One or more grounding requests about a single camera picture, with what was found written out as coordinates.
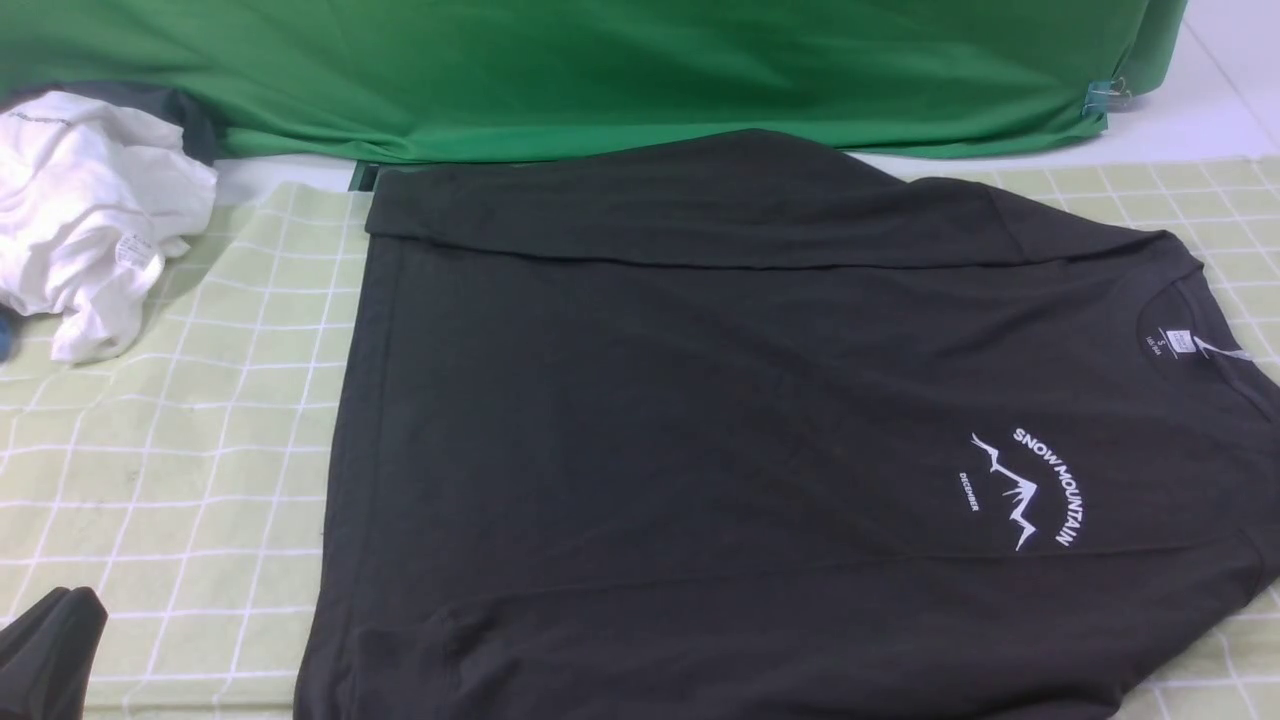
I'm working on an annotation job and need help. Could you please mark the green backdrop cloth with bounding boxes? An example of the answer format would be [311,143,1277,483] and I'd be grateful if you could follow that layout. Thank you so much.
[1,1,1187,163]

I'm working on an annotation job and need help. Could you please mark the dark gray long-sleeve shirt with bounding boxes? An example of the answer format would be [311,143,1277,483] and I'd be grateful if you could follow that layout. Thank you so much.
[294,129,1277,719]

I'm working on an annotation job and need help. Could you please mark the crumpled white shirt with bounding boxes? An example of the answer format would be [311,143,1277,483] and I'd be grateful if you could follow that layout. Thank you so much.
[1,91,218,365]

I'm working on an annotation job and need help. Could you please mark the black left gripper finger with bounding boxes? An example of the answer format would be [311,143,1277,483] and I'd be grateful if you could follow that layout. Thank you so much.
[1,587,108,719]

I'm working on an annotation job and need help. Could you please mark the green binder clip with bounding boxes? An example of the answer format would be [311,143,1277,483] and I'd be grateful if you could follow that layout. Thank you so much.
[1080,77,1134,118]

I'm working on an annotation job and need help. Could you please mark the dark gray garment behind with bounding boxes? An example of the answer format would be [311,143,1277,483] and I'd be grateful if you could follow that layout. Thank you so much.
[3,79,220,167]

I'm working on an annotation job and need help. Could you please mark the blue object at edge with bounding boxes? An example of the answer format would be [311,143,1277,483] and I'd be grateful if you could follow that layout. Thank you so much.
[0,313,15,363]

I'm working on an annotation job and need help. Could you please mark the green metal rail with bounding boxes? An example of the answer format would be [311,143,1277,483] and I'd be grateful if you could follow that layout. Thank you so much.
[347,161,381,193]

